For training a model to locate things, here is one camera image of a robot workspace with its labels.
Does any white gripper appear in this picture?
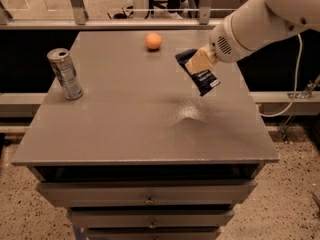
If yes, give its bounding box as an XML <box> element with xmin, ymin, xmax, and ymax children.
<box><xmin>184</xmin><ymin>0</ymin><xmax>268</xmax><ymax>76</ymax></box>

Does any dark blue rxbar wrapper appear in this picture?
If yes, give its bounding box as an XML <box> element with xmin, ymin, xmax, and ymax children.
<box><xmin>175</xmin><ymin>49</ymin><xmax>220</xmax><ymax>96</ymax></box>

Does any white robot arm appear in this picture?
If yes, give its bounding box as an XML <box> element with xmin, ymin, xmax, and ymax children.
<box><xmin>186</xmin><ymin>0</ymin><xmax>320</xmax><ymax>74</ymax></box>

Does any orange fruit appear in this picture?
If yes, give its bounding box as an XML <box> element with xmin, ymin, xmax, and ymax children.
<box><xmin>145</xmin><ymin>33</ymin><xmax>162</xmax><ymax>50</ymax></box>

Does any grey drawer cabinet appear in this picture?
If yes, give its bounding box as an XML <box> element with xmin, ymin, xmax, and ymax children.
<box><xmin>11</xmin><ymin>29</ymin><xmax>280</xmax><ymax>240</ymax></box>

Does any metal window railing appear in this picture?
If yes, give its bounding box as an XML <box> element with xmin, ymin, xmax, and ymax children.
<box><xmin>0</xmin><ymin>0</ymin><xmax>228</xmax><ymax>30</ymax></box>

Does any silver drink can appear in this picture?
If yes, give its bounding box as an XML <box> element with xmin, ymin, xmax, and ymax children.
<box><xmin>47</xmin><ymin>48</ymin><xmax>83</xmax><ymax>100</ymax></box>

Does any top grey drawer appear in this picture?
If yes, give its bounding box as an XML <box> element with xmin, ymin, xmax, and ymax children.
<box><xmin>37</xmin><ymin>180</ymin><xmax>257</xmax><ymax>208</ymax></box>

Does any grey drawer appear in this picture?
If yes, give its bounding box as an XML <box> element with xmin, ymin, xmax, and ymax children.
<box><xmin>67</xmin><ymin>207</ymin><xmax>234</xmax><ymax>229</ymax></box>
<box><xmin>37</xmin><ymin>180</ymin><xmax>257</xmax><ymax>208</ymax></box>
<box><xmin>86</xmin><ymin>228</ymin><xmax>221</xmax><ymax>240</ymax></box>

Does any middle grey drawer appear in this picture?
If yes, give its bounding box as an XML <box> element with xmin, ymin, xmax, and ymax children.
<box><xmin>67</xmin><ymin>207</ymin><xmax>234</xmax><ymax>229</ymax></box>

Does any bottom grey drawer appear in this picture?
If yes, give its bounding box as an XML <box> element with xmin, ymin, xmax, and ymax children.
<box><xmin>86</xmin><ymin>228</ymin><xmax>221</xmax><ymax>240</ymax></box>

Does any white cable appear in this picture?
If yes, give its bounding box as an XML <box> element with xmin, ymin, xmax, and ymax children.
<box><xmin>259</xmin><ymin>33</ymin><xmax>304</xmax><ymax>118</ymax></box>

